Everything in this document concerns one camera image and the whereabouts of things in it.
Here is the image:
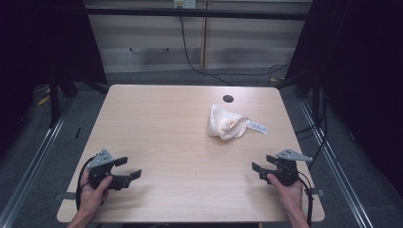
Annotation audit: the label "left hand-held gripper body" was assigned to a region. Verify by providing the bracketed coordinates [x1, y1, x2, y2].
[86, 148, 132, 192]

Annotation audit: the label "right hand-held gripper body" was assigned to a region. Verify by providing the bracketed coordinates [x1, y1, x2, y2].
[259, 148, 314, 187]

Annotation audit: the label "cream cloth with flower print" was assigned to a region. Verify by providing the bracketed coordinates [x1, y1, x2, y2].
[207, 104, 269, 142]

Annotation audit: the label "person's left hand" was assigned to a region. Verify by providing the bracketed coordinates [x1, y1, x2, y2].
[77, 170, 114, 219]

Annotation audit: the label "person's right hand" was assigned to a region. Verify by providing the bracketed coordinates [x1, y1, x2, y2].
[266, 173, 304, 217]

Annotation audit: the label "grey tape strip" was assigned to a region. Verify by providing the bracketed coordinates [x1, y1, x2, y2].
[54, 191, 78, 201]
[303, 187, 326, 198]

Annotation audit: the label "black stand leg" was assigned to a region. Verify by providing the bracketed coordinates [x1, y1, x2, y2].
[48, 70, 62, 128]

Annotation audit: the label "black curtain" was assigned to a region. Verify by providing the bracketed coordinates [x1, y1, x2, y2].
[0, 0, 108, 156]
[275, 0, 403, 199]

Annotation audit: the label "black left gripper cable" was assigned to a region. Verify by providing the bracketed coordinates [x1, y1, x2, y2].
[75, 156, 97, 213]

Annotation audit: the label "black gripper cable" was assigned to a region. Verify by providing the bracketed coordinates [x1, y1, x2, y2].
[297, 172, 316, 228]
[75, 156, 97, 213]

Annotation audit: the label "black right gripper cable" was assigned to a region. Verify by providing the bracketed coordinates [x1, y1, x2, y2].
[297, 172, 316, 228]

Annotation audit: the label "thin black cables by rail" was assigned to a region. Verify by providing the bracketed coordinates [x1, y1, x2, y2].
[294, 85, 331, 169]

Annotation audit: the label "metal floor rail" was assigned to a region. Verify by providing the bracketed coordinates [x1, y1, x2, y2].
[0, 98, 74, 228]
[297, 99, 375, 228]

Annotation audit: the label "dark cabinet handle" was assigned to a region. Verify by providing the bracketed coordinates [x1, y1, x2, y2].
[128, 47, 171, 54]

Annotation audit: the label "long black floor cable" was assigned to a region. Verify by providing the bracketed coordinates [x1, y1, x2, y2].
[178, 14, 290, 87]

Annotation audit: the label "black horizontal frame bar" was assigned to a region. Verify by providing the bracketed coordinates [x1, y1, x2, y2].
[85, 7, 314, 22]

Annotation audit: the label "white wall socket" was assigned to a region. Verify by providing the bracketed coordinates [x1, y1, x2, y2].
[173, 0, 198, 10]

